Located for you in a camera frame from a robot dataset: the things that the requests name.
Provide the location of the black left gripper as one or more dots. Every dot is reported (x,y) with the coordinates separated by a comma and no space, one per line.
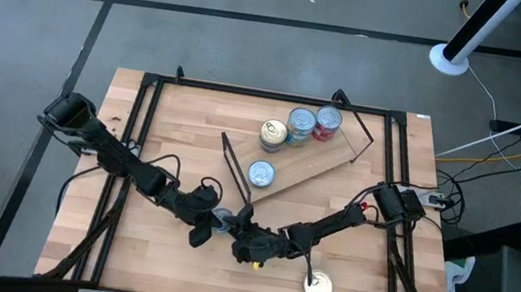
(197,204)

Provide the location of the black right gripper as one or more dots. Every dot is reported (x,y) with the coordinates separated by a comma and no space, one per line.
(262,247)

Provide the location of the green Circle Hook can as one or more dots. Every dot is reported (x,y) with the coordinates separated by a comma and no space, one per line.
(222,222)
(262,174)

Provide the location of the gold lid seafood can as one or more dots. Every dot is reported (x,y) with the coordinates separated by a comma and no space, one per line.
(318,290)

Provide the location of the red seafood can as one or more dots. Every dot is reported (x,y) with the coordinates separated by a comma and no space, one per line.
(320,138)
(322,133)
(329,117)

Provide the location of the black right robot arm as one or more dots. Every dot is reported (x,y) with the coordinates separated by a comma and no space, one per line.
(336,219)

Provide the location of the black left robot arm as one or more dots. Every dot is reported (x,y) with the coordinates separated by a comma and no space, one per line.
(117,160)

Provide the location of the yellow tag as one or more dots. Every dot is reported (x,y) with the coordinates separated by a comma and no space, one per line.
(256,265)

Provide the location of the white power strip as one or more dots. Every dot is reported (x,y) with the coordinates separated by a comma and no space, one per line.
(436,199)

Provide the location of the white green bag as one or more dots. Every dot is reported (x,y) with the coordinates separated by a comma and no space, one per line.
(457,280)

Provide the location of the white tower fan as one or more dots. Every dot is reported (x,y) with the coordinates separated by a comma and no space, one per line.
(440,64)

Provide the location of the black power adapter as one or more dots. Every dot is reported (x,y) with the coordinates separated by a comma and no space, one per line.
(502,126)

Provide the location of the black metal table frame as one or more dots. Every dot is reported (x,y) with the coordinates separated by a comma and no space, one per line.
(247,91)

